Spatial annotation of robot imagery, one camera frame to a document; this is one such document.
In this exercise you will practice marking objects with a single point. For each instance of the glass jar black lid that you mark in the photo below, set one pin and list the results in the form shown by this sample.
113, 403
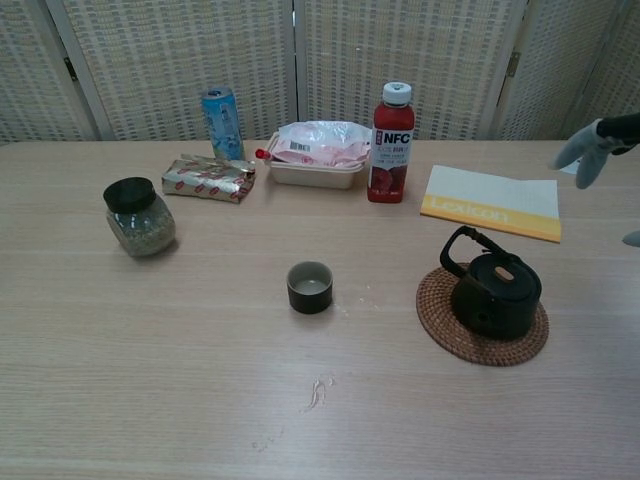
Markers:
140, 230

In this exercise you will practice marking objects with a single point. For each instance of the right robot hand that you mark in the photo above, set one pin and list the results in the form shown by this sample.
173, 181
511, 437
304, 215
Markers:
585, 150

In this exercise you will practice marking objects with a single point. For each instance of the woven folding screen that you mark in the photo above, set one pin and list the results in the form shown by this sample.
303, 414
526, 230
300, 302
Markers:
175, 65

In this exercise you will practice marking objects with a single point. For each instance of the blue drink can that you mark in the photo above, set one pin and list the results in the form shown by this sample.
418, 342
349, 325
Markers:
225, 125

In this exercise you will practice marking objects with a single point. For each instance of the red NFC juice bottle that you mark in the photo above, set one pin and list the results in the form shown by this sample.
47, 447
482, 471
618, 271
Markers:
391, 160

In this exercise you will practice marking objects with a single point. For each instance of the round woven rattan coaster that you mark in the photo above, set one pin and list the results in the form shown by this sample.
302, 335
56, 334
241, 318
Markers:
520, 350

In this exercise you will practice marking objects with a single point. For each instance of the gold foil packet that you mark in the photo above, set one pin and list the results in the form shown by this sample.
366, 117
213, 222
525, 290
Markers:
207, 182

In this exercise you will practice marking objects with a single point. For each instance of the beige food tray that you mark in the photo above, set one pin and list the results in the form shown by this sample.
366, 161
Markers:
315, 176

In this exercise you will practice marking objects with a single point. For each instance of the red capped sachet spout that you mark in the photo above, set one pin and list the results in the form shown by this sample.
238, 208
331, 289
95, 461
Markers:
262, 154

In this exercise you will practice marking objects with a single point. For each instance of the small dark ceramic cup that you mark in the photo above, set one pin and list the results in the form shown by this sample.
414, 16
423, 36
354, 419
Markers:
309, 297

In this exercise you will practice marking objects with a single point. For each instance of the yellow white Lexicon booklet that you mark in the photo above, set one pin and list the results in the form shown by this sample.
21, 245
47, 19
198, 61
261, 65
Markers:
495, 200

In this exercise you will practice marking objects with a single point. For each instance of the brass screen hinge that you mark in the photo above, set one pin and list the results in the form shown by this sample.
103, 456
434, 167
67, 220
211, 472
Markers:
514, 64

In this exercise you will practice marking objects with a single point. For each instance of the small black teapot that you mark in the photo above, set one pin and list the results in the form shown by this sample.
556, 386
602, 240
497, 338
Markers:
500, 305

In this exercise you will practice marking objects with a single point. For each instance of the pink white plastic bag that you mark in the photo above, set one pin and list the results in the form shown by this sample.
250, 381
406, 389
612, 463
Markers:
325, 142

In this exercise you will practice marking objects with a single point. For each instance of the dark screen hinge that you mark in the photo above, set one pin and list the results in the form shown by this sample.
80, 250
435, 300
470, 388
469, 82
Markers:
70, 69

